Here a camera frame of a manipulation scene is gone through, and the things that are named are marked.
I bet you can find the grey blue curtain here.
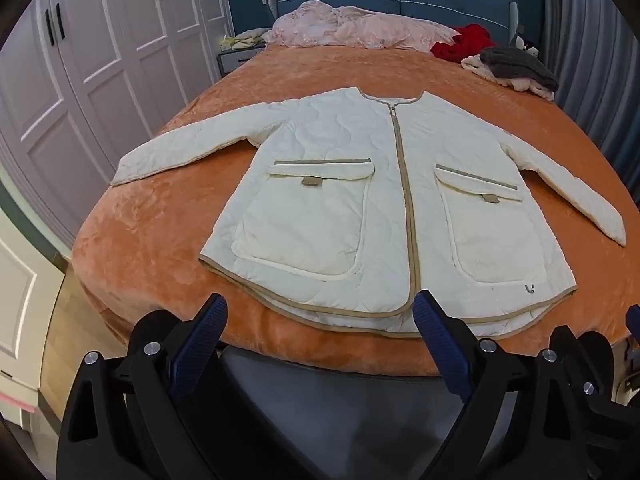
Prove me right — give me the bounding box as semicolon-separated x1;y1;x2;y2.
542;0;640;196

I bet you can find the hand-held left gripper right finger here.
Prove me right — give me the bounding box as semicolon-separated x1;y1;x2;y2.
412;289;626;480

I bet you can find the cream quilted jacket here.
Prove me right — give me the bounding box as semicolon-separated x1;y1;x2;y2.
109;86;628;338

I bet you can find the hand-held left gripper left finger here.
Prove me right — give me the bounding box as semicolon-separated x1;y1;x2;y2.
56;294;229;480

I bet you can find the white wardrobe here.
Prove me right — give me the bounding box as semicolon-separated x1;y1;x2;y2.
0;0;233;241

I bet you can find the dark grey cloth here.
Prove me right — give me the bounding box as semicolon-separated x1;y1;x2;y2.
480;46;560;92

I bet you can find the orange bed blanket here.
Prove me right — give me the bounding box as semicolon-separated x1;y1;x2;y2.
70;42;640;378

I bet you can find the pale yellow cloth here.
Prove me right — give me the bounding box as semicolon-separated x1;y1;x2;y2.
220;27;273;52

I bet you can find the white door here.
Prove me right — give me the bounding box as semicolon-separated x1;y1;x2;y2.
0;205;68;431

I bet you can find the grey nightstand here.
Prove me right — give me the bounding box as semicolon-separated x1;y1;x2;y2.
216;42;266;81

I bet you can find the red cloth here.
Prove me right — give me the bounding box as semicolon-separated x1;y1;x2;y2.
430;24;493;61

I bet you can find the grey and cream clothes pile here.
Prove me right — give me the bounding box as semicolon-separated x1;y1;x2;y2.
461;54;557;102

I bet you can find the pink quilt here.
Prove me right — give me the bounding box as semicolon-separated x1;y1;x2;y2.
262;1;463;52

